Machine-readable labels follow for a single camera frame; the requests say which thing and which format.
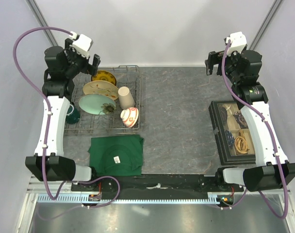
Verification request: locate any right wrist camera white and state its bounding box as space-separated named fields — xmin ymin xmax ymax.
xmin=225 ymin=32 xmax=247 ymax=53

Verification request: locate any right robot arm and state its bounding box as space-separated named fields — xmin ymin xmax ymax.
xmin=205 ymin=49 xmax=295 ymax=192

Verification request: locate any black glass lid box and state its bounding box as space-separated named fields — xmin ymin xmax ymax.
xmin=209 ymin=100 xmax=255 ymax=166

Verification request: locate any folded green cloth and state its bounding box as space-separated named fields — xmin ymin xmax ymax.
xmin=88 ymin=134 xmax=144 ymax=177

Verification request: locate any beige cup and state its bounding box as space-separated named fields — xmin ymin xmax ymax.
xmin=118 ymin=86 xmax=134 ymax=110

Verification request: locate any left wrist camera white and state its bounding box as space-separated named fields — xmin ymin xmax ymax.
xmin=69 ymin=31 xmax=93 ymax=59

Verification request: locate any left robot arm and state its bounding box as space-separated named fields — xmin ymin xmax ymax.
xmin=25 ymin=34 xmax=100 ymax=191

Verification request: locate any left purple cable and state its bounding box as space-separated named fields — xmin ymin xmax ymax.
xmin=13 ymin=27 xmax=121 ymax=220

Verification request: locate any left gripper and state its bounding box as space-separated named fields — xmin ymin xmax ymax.
xmin=65 ymin=39 xmax=100 ymax=79

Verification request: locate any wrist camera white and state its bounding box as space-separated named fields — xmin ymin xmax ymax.
xmin=225 ymin=32 xmax=247 ymax=53
xmin=69 ymin=31 xmax=93 ymax=59

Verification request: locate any cream bird pattern plate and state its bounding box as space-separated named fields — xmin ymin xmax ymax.
xmin=82 ymin=80 xmax=118 ymax=100

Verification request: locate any mint green flower plate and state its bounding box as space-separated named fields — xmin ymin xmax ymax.
xmin=78 ymin=94 xmax=116 ymax=115

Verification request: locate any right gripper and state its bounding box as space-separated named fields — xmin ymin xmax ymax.
xmin=205 ymin=49 xmax=244 ymax=84

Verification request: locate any yellow patterned small plate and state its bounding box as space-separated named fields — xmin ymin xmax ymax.
xmin=91 ymin=70 xmax=117 ymax=85

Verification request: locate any white red pattern bowl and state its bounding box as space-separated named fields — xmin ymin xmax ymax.
xmin=120 ymin=107 xmax=139 ymax=128

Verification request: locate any grey wire dish rack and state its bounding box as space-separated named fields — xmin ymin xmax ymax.
xmin=64 ymin=66 xmax=141 ymax=135

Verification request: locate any blue slotted cable duct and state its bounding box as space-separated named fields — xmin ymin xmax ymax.
xmin=36 ymin=194 xmax=231 ymax=204

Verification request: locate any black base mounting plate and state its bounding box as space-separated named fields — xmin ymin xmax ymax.
xmin=71 ymin=174 xmax=244 ymax=199

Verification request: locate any dark green mug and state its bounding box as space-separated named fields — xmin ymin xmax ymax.
xmin=66 ymin=103 xmax=81 ymax=124

